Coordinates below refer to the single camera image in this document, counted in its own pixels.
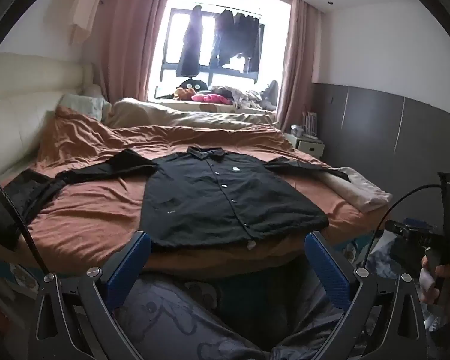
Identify pale green pillow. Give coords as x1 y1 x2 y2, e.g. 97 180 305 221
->
59 92 113 124

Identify white nightstand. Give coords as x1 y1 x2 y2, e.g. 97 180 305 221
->
284 134 326 159

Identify pink curtain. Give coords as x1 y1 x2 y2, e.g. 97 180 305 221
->
275 0 322 133

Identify black crumpled garment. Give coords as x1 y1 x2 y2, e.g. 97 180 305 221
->
0 169 67 251

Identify brown bed sheet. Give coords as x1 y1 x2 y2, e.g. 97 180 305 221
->
22 104 383 275

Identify person's grey printed pants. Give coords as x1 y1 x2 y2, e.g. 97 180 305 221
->
114 264 347 360

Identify dark hanging jacket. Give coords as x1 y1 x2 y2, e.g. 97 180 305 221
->
232 11 262 74
209 7 236 69

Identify beige folded cloth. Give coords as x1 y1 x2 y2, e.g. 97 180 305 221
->
323 166 393 211

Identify pink cloth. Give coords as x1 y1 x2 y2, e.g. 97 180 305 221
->
190 93 234 106

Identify black button-up shirt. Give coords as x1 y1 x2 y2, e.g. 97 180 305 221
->
56 145 351 251

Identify pile of crumpled clothes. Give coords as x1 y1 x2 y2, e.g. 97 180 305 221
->
210 79 279 112

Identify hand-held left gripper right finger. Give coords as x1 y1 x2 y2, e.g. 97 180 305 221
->
304 231 428 360

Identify brown plush toy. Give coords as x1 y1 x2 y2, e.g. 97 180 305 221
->
172 87 196 101

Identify beige duvet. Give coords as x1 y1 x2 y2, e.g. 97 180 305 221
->
105 97 283 133

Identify cream padded headboard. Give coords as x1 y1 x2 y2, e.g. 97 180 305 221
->
0 52 95 197

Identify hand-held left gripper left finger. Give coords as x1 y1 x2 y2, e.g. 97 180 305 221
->
29 230 152 360

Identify brown curtain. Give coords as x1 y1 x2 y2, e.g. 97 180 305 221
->
91 0 178 103

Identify dark hanging coat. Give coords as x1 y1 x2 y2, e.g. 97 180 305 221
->
175 5 206 78

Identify black plush toy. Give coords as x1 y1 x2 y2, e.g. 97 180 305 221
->
178 77 208 91

